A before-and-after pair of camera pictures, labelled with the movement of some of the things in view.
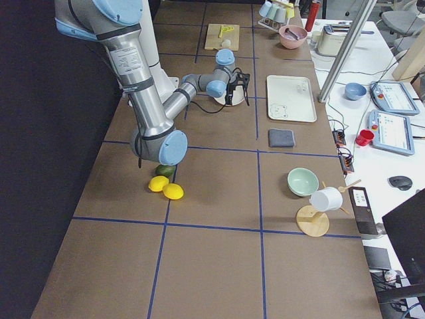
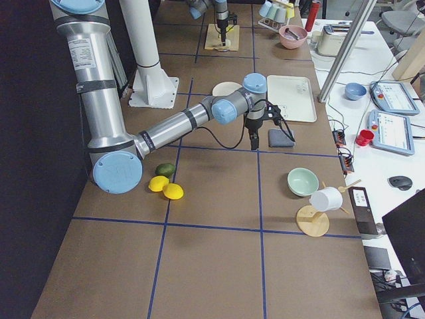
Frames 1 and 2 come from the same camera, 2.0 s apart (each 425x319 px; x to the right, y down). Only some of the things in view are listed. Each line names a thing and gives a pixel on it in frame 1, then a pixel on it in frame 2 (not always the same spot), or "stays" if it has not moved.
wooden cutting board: (212, 40) stays
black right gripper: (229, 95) to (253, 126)
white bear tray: (291, 98) stays
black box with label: (362, 211) stays
